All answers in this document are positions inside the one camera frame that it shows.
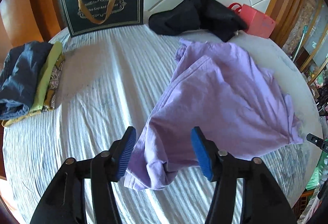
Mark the folded navy garment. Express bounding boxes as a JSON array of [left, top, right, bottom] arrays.
[[1, 41, 53, 120]]

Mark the folded lime green garment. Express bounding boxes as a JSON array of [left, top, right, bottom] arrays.
[[1, 42, 63, 127]]

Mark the black garment pile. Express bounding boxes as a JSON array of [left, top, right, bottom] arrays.
[[148, 0, 248, 42]]

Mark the folded patterned brown garment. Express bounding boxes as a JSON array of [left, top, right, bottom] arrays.
[[41, 54, 65, 112]]

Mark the purple printed t-shirt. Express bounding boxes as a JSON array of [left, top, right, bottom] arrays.
[[124, 39, 303, 190]]

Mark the dark green gift bag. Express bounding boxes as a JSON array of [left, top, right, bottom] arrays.
[[61, 0, 144, 37]]

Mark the white blue floral bedsheet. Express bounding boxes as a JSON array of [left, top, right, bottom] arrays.
[[3, 25, 322, 223]]

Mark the pink paper bag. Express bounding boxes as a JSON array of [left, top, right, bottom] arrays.
[[228, 3, 276, 39]]

